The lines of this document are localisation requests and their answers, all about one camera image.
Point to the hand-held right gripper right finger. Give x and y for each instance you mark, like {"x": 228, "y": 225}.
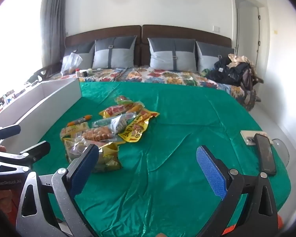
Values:
{"x": 209, "y": 170}

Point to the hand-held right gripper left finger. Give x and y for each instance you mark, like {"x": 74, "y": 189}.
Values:
{"x": 86, "y": 170}

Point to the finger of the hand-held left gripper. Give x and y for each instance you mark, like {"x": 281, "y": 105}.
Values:
{"x": 38, "y": 150}
{"x": 8, "y": 131}

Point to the clear egg packet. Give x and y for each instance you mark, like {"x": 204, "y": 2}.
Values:
{"x": 106, "y": 159}

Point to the small yellow snack packet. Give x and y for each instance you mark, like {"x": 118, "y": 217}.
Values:
{"x": 69, "y": 130}

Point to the clear meatball packet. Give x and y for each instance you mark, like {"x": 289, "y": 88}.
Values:
{"x": 96, "y": 134}

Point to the orange sausage stick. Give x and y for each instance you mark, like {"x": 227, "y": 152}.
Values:
{"x": 79, "y": 121}

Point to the long clear snack packet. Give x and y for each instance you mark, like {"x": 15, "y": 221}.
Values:
{"x": 101, "y": 123}

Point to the white triangular snack packet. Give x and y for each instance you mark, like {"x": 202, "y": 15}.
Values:
{"x": 118, "y": 126}

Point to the white cardboard box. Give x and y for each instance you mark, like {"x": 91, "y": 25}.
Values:
{"x": 51, "y": 90}

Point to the long red yellow packet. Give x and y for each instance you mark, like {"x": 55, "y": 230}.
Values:
{"x": 112, "y": 111}

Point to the large yellow red-print packet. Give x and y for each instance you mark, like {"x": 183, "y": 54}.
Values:
{"x": 138, "y": 127}

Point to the green-edged snack packet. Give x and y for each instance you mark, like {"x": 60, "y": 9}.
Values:
{"x": 124, "y": 100}

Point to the sausage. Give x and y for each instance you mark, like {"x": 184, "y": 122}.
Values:
{"x": 136, "y": 107}

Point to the green blanket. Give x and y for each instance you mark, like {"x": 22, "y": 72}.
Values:
{"x": 162, "y": 153}

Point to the black smartphone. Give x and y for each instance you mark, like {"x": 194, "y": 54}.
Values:
{"x": 265, "y": 155}

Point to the dark green cloth bundle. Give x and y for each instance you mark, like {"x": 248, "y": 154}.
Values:
{"x": 37, "y": 76}

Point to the clear glass bowl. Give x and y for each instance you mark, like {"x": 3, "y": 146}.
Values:
{"x": 282, "y": 153}

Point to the white bottle with red cap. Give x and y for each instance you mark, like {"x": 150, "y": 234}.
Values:
{"x": 78, "y": 73}

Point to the black power adapter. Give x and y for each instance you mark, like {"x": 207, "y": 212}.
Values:
{"x": 84, "y": 74}

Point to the clear plastic bag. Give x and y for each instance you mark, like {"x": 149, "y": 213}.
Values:
{"x": 70, "y": 63}

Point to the white power strip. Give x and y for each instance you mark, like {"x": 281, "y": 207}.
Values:
{"x": 89, "y": 71}

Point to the large window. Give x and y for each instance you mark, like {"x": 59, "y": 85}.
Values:
{"x": 12, "y": 34}

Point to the dark brown bag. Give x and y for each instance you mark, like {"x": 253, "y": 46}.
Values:
{"x": 249, "y": 81}

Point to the black clothes pile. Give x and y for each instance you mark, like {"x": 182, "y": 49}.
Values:
{"x": 224, "y": 72}

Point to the grey two-tone pillow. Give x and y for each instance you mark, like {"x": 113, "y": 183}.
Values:
{"x": 207, "y": 56}
{"x": 162, "y": 59}
{"x": 82, "y": 54}
{"x": 120, "y": 56}

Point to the beige patterned cloth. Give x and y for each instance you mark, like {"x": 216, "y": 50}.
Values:
{"x": 239, "y": 59}

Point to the grey curtain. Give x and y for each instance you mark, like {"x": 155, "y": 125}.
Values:
{"x": 53, "y": 24}

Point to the brown headboard panel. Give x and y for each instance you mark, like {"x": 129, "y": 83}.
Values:
{"x": 187, "y": 33}
{"x": 101, "y": 32}

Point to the white door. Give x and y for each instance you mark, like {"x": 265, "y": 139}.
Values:
{"x": 248, "y": 29}

